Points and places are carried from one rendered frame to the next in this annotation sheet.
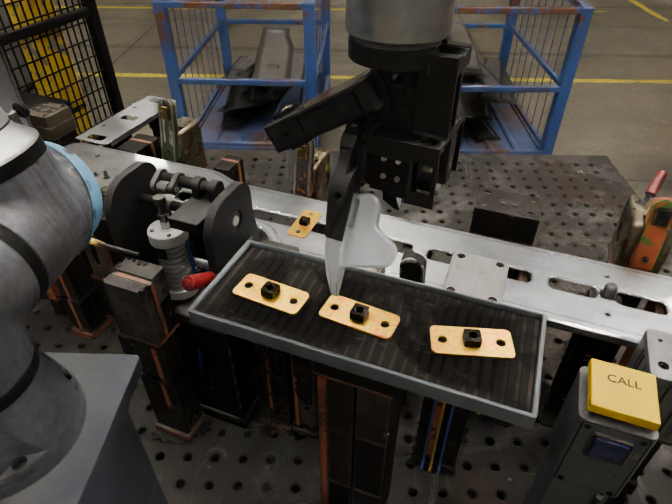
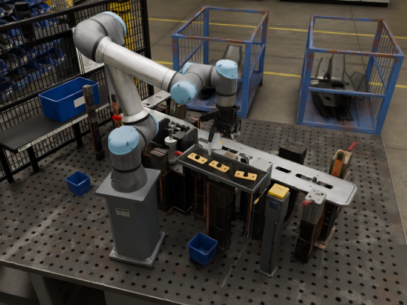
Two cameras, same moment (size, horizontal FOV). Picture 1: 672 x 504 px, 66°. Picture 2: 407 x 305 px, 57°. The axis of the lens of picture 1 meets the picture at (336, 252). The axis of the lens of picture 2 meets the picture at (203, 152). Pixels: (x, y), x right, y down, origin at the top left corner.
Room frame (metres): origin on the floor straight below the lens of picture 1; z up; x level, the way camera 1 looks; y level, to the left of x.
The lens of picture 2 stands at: (-0.84, -0.24, 2.09)
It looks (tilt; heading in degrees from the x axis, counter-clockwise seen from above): 34 degrees down; 13
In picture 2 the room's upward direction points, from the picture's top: straight up
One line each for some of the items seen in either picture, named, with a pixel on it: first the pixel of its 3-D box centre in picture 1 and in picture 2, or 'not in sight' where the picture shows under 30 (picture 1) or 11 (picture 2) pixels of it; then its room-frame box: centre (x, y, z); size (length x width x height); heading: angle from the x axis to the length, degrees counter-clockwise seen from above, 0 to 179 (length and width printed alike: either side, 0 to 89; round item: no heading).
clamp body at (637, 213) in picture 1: (617, 286); (334, 184); (0.75, -0.56, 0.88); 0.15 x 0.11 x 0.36; 159
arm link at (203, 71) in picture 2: not in sight; (197, 76); (0.38, 0.06, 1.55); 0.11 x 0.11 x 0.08; 84
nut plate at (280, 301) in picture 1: (270, 290); (197, 157); (0.43, 0.07, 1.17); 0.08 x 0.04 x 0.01; 64
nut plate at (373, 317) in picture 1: (359, 313); (218, 165); (0.39, -0.03, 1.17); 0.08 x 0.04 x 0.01; 64
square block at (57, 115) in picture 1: (69, 174); not in sight; (1.18, 0.70, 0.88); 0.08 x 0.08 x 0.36; 69
